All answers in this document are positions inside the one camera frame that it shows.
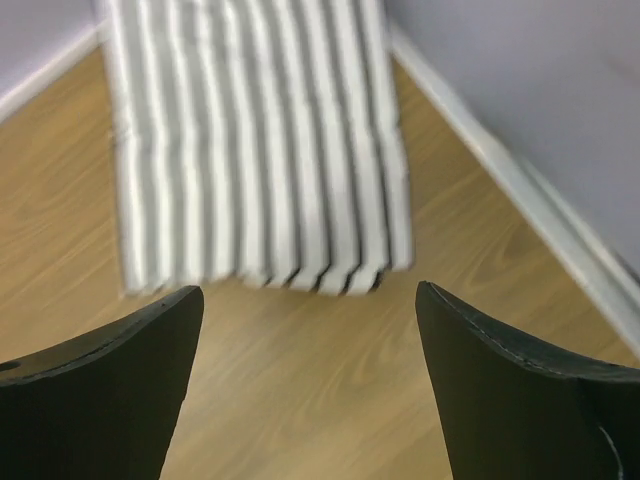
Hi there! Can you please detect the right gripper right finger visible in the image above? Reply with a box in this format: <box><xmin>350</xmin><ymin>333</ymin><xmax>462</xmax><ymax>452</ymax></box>
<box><xmin>415</xmin><ymin>282</ymin><xmax>639</xmax><ymax>479</ymax></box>

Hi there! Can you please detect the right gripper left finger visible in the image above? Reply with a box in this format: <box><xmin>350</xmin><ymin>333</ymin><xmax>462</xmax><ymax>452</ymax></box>
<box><xmin>1</xmin><ymin>286</ymin><xmax>204</xmax><ymax>479</ymax></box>

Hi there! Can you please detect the black white striped tank top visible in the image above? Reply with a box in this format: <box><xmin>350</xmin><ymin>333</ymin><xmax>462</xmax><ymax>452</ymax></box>
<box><xmin>100</xmin><ymin>1</ymin><xmax>414</xmax><ymax>295</ymax></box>

